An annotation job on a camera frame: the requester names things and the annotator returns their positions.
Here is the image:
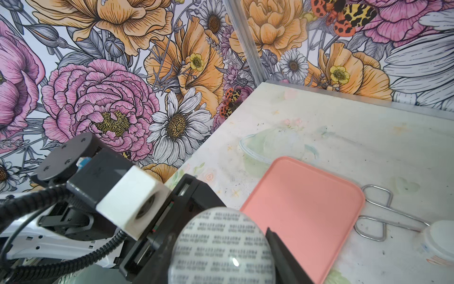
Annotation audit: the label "pink plastic tray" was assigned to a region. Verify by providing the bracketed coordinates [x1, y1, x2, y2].
[241, 157, 365, 284]

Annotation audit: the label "small white lid jar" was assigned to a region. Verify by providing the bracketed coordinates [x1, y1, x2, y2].
[418, 220, 454, 267]

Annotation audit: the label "aluminium corner post left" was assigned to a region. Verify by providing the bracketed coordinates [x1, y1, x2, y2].
[223, 0, 269, 86]

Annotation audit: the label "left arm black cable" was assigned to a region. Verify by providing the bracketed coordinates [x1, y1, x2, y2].
[0, 184, 128, 284]

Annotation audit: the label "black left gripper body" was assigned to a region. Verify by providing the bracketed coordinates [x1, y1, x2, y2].
[119, 174, 225, 284]

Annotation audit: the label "white jar lid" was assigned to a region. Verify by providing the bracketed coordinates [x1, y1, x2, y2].
[168, 207, 276, 284]

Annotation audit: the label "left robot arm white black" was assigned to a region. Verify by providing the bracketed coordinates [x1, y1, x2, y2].
[1, 133, 223, 284]

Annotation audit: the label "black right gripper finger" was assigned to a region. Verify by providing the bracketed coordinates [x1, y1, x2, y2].
[266, 228, 313, 284]

